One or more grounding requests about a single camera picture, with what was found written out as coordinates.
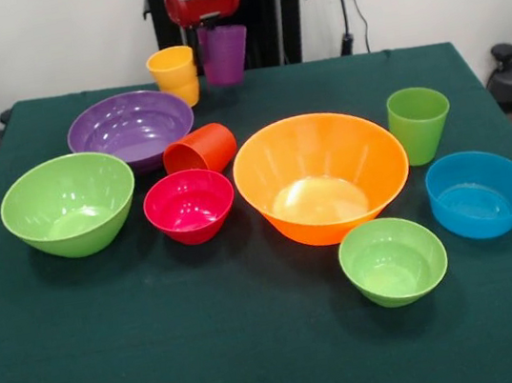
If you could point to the purple cup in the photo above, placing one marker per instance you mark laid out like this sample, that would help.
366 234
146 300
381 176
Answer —
229 60

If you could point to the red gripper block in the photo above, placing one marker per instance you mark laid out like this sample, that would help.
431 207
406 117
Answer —
204 4

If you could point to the large orange bowl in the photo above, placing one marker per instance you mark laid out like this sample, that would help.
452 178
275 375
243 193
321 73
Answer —
317 182

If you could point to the yellow cup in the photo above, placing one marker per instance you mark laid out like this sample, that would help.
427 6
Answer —
171 74

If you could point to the blue bowl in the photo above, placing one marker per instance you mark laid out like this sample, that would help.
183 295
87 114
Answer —
478 197

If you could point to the green cup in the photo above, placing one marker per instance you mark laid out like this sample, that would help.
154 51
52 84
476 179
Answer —
417 129

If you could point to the dark green table cloth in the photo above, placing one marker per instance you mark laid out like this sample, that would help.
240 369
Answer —
162 335

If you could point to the pink bowl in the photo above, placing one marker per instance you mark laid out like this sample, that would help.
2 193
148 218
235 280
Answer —
190 211

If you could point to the purple bowl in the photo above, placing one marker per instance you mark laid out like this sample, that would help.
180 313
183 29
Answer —
131 133

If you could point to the small green bowl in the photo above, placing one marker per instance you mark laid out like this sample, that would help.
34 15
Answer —
392 262

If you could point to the red-orange cup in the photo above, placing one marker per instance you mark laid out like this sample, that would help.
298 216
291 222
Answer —
211 147

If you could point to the large green bowl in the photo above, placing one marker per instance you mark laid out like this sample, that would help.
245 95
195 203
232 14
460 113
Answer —
71 209

